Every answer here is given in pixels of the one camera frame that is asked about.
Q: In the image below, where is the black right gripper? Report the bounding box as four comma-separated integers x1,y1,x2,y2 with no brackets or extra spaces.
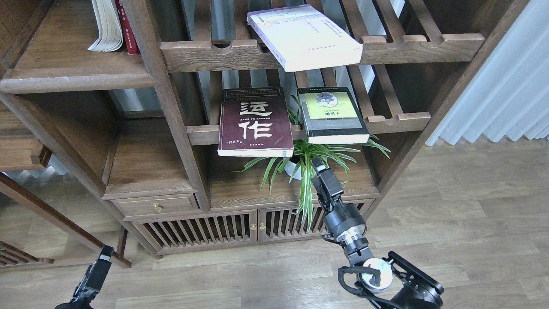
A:
311,157,366,245

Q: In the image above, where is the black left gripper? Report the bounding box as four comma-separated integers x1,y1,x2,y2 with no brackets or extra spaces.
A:
55,245,114,309

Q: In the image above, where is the white paperback book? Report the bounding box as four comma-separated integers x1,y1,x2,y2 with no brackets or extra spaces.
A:
247,4,363,72

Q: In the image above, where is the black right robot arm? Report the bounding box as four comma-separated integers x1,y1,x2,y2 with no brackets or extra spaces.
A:
311,158,444,309

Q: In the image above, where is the green spider plant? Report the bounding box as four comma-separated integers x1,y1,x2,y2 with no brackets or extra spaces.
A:
238,108,391,228

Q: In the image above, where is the white plant pot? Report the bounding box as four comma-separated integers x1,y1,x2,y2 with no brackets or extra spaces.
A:
284,156,316,181

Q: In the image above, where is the brass drawer knob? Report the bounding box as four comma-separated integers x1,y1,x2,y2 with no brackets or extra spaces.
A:
153,203,163,212

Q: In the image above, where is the dark red book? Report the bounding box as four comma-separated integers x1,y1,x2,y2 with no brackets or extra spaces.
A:
217,87,294,157

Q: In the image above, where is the dark wooden bookshelf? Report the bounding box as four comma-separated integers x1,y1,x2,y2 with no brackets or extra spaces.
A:
1,0,528,258

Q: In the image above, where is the white curtain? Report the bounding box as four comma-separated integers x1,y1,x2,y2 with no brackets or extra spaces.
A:
426,0,549,146

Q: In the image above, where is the red spine upright book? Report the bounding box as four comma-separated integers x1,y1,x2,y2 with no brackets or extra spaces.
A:
115,0,139,55

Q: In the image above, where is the cream paged upright book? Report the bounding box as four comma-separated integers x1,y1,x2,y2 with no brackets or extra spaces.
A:
88,0,123,52

